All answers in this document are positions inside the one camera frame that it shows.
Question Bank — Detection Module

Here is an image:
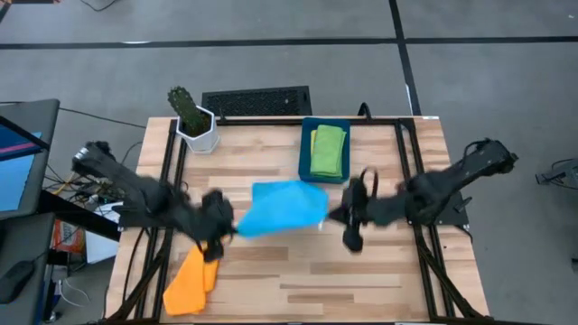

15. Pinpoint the black computer mouse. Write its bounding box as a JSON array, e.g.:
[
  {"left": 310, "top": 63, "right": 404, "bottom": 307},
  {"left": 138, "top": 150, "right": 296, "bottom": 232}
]
[{"left": 0, "top": 260, "right": 35, "bottom": 305}]

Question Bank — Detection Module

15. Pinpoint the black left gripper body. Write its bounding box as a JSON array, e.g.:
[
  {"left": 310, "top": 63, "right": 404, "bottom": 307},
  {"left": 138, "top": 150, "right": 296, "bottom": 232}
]
[{"left": 182, "top": 198, "right": 222, "bottom": 245}]

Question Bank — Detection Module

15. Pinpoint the computer monitor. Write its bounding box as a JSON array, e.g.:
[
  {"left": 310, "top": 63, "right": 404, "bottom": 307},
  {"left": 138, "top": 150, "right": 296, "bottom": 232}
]
[{"left": 0, "top": 98, "right": 61, "bottom": 221}]

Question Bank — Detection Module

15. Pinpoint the orange cardboard box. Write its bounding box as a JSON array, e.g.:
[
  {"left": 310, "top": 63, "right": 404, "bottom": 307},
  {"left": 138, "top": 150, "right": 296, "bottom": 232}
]
[{"left": 52, "top": 219, "right": 87, "bottom": 255}]

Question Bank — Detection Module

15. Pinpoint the black floor cable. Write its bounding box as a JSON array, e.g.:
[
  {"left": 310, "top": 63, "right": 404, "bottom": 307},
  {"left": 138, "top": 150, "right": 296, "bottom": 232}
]
[{"left": 58, "top": 107, "right": 148, "bottom": 129}]

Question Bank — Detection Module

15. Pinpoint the gray stand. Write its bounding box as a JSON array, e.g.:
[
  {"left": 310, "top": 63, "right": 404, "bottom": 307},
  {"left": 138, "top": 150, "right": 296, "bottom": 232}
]
[{"left": 535, "top": 157, "right": 578, "bottom": 190}]

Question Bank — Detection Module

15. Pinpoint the white hexagonal plant pot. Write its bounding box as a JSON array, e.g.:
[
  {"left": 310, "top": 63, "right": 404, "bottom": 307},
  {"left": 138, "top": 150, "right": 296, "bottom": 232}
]
[{"left": 174, "top": 105, "right": 221, "bottom": 155}]

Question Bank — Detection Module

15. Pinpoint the white box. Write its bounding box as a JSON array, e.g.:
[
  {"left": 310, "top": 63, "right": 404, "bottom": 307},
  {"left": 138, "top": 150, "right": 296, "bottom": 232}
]
[{"left": 84, "top": 202, "right": 121, "bottom": 265}]

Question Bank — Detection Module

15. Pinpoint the black aluminium table frame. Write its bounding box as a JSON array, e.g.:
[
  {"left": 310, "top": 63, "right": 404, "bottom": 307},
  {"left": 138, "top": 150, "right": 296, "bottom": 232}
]
[{"left": 106, "top": 116, "right": 493, "bottom": 324}]

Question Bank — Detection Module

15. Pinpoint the teal plastic bin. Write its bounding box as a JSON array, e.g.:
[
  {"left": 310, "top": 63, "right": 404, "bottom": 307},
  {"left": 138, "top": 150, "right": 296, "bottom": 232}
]
[{"left": 297, "top": 116, "right": 352, "bottom": 185}]

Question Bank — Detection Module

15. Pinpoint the green cactus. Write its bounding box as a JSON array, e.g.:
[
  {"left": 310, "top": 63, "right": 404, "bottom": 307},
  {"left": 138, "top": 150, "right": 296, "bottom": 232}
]
[{"left": 166, "top": 86, "right": 207, "bottom": 136}]

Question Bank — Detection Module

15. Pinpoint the black metal beam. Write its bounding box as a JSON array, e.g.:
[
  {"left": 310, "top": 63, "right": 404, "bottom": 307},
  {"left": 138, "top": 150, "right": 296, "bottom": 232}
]
[{"left": 38, "top": 189, "right": 123, "bottom": 243}]

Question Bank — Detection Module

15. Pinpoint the gray side desk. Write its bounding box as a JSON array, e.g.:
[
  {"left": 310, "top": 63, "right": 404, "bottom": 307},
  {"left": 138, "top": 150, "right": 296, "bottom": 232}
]
[{"left": 0, "top": 211, "right": 58, "bottom": 325}]

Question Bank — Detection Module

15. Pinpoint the yellow cable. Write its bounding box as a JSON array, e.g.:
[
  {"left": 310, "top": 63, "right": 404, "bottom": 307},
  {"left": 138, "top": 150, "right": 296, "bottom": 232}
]
[{"left": 52, "top": 173, "right": 82, "bottom": 196}]

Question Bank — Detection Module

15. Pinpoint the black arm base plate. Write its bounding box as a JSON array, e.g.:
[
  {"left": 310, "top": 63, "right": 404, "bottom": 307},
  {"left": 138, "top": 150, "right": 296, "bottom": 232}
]
[
  {"left": 403, "top": 189, "right": 471, "bottom": 229},
  {"left": 118, "top": 205, "right": 184, "bottom": 228}
]

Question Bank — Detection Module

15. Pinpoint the large green microfiber towel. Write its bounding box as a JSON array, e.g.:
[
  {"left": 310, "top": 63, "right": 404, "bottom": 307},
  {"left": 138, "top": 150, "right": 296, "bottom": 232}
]
[{"left": 309, "top": 125, "right": 348, "bottom": 178}]

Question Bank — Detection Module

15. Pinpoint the orange microfiber towel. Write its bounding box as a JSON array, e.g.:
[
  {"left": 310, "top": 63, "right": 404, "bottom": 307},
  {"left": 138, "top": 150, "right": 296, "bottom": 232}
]
[{"left": 162, "top": 243, "right": 221, "bottom": 317}]

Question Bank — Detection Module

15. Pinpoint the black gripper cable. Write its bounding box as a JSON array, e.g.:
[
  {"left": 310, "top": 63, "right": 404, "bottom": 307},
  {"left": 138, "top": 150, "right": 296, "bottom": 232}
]
[{"left": 359, "top": 167, "right": 380, "bottom": 200}]

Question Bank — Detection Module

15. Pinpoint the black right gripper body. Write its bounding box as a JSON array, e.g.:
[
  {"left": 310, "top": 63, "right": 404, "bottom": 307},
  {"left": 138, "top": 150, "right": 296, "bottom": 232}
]
[{"left": 356, "top": 189, "right": 407, "bottom": 227}]

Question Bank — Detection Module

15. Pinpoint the light blue microfiber towel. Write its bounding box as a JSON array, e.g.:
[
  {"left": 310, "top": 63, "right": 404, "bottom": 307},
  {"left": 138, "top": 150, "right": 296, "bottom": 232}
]
[{"left": 237, "top": 180, "right": 330, "bottom": 239}]

